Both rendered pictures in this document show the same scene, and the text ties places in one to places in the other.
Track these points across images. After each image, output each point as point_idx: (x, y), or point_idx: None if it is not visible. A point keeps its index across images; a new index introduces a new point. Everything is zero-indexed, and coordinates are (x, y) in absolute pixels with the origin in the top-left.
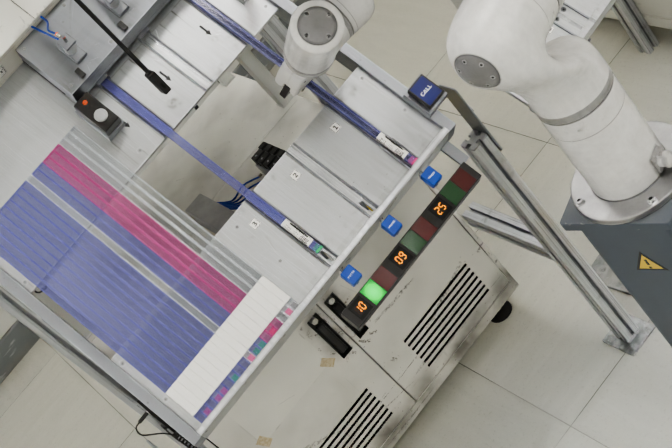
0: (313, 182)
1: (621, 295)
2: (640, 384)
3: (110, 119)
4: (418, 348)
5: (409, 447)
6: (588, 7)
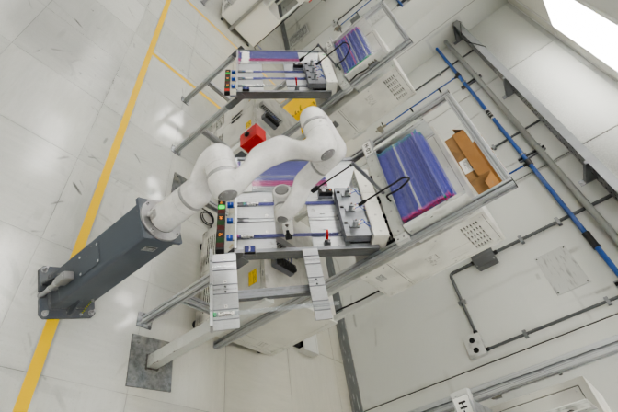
0: (259, 216)
1: (154, 337)
2: (131, 300)
3: (320, 190)
4: None
5: (196, 270)
6: (217, 298)
